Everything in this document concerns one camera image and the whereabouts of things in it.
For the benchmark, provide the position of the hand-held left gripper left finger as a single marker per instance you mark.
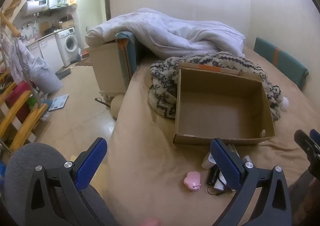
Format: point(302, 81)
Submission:
point(88, 166)

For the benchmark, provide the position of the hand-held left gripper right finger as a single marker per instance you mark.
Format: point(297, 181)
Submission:
point(223, 163)

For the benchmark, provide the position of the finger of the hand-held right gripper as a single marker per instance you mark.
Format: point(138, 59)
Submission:
point(306, 144)
point(316, 138)

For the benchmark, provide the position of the small white bottle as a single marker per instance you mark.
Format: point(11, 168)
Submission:
point(208, 161)

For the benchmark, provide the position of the white tube with red label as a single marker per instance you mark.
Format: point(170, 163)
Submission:
point(218, 185)

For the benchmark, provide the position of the pink shell-shaped case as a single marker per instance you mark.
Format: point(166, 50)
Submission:
point(191, 181)

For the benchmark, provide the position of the brown cardboard box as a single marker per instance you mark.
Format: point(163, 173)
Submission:
point(220, 113)

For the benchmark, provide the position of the person's right forearm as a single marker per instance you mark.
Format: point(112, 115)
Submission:
point(303, 191)

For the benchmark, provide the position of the light blue bathroom scale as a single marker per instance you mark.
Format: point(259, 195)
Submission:
point(58, 102)

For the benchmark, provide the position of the wooden chair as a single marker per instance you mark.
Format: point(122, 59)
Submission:
point(20, 126)

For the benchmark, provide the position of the teal cushion with orange stripe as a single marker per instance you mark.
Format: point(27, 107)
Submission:
point(280, 61)

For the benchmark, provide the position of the blue box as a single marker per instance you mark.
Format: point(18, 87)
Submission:
point(2, 167)

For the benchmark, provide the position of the black flat floor item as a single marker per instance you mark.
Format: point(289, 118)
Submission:
point(63, 73)

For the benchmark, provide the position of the black white patterned knit blanket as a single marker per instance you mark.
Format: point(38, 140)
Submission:
point(162, 86)

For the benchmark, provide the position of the cream bed base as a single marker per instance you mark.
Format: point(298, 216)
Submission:
point(107, 68)

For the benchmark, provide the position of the red bag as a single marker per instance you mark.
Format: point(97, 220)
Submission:
point(17, 96)

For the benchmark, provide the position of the grey filled trash bag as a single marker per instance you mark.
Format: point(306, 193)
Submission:
point(43, 76)

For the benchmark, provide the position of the teal cushion with orange edge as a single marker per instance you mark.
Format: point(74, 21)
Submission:
point(127, 53)

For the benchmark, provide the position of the white kitchen base cabinets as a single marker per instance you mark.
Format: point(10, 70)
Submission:
point(46, 49)

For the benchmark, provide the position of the white washing machine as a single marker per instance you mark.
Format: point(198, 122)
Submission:
point(68, 43)

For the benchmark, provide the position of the hanging pale clothes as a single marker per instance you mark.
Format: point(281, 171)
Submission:
point(16, 58)

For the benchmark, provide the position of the white duvet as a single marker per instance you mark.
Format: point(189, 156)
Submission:
point(175, 33)

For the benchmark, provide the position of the white water heater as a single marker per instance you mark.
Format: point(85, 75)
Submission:
point(33, 7)

